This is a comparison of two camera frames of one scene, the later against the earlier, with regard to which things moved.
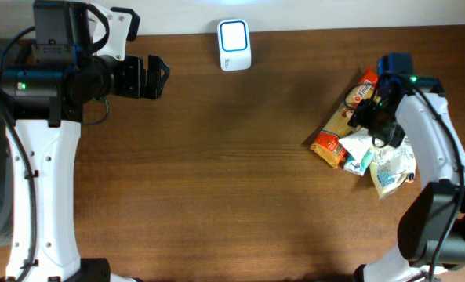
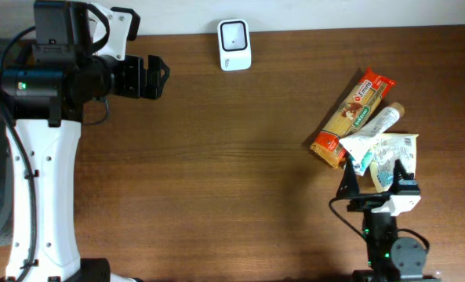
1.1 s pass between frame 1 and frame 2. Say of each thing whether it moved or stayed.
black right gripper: moved
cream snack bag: stayed
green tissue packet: stayed
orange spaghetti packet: stayed
